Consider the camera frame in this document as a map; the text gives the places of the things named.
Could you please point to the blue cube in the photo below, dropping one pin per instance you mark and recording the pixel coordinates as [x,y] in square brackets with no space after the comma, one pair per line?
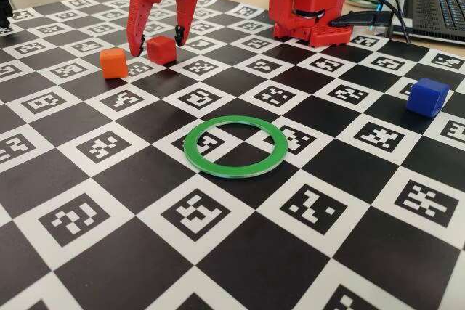
[425,97]

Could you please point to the orange cube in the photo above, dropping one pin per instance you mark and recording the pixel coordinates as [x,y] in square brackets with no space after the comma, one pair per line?
[113,65]

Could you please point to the black flat adapter plug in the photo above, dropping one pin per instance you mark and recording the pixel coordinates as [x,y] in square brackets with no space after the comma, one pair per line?
[363,19]

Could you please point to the red cube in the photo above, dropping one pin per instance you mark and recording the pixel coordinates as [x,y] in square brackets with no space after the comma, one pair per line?
[161,50]

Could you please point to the dark laptop computer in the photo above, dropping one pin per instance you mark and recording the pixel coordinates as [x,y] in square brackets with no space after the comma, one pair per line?
[436,5]

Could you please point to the black bulky object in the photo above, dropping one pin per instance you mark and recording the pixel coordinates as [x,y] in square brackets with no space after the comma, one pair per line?
[4,8]

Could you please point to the red robot base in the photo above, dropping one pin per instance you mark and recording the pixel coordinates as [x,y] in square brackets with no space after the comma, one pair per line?
[319,36]

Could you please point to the black white marker checkerboard mat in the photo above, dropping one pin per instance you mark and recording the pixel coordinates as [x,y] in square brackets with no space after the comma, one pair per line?
[232,237]

